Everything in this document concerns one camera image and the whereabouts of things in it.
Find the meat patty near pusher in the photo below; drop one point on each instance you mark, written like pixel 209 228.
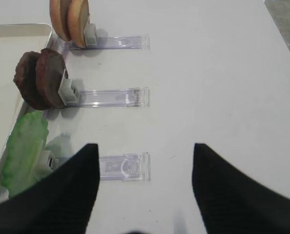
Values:
pixel 49 72

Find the white metal tray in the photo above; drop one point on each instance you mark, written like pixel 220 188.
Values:
pixel 15 40

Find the bun slice near tray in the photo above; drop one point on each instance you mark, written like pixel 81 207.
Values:
pixel 58 10

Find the clear patty dispenser rail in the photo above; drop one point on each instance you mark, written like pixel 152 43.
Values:
pixel 132 97

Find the clear bun dispenser rail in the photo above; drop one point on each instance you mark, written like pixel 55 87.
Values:
pixel 104 43

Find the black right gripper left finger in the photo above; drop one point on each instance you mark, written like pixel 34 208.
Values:
pixel 61 203

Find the grey lettuce pusher block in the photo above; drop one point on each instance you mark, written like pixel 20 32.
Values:
pixel 46 164

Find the clear lettuce dispenser rail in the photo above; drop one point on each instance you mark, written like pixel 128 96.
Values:
pixel 128 167

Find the bun slice near pusher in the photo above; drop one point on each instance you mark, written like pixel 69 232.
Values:
pixel 78 15

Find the upright green lettuce leaf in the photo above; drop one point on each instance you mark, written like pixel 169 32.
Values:
pixel 24 145

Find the grey patty pusher block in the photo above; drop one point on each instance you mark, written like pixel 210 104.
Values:
pixel 68 92

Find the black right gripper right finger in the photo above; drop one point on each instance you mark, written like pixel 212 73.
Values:
pixel 230 202

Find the grey bun pusher block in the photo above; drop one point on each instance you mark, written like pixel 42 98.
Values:
pixel 90 35

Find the meat patty near tray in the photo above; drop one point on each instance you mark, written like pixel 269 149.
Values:
pixel 25 80

